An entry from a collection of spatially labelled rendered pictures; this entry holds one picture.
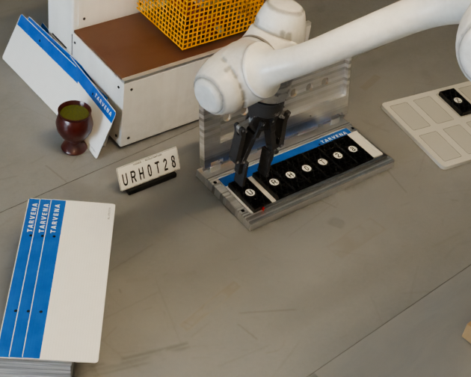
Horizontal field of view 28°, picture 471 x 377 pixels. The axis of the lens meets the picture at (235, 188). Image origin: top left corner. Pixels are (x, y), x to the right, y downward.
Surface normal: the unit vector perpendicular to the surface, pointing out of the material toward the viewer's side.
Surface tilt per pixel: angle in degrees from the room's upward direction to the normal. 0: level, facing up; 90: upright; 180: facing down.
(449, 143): 0
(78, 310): 0
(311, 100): 79
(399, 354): 0
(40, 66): 63
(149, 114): 90
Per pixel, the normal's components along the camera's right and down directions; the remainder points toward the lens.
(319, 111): 0.61, 0.44
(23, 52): -0.63, -0.03
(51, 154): 0.12, -0.74
